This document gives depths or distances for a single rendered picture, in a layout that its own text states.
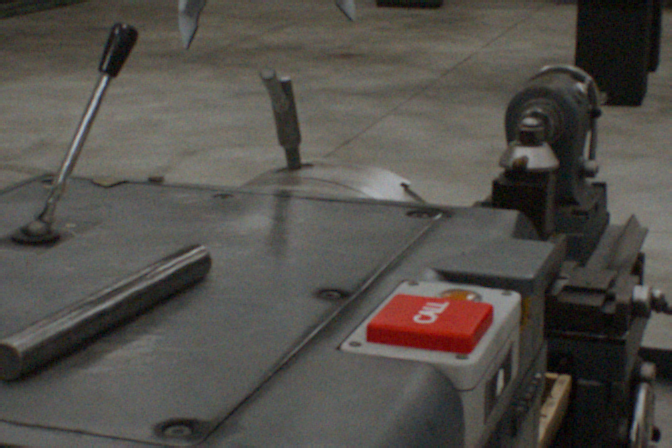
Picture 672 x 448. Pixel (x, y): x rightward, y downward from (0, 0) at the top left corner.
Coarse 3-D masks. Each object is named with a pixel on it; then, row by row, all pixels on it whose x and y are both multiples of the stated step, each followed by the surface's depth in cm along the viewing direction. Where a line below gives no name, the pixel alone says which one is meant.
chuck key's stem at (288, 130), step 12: (288, 84) 124; (288, 96) 124; (276, 120) 125; (288, 120) 125; (288, 132) 125; (300, 132) 126; (288, 144) 125; (288, 156) 126; (300, 156) 126; (288, 168) 126; (300, 168) 126
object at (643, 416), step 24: (600, 384) 175; (624, 384) 179; (648, 384) 186; (576, 408) 177; (600, 408) 176; (624, 408) 190; (648, 408) 189; (576, 432) 178; (600, 432) 177; (624, 432) 183; (648, 432) 192
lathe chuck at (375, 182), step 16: (304, 160) 130; (320, 160) 129; (336, 160) 129; (272, 176) 124; (288, 176) 123; (304, 176) 122; (320, 176) 122; (336, 176) 123; (352, 176) 124; (368, 176) 125; (384, 176) 126; (368, 192) 121; (384, 192) 123; (400, 192) 124
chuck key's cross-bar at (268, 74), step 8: (264, 72) 101; (272, 72) 101; (264, 80) 102; (272, 80) 102; (272, 88) 105; (280, 88) 108; (272, 96) 110; (280, 96) 111; (280, 104) 115; (288, 104) 120; (280, 112) 120
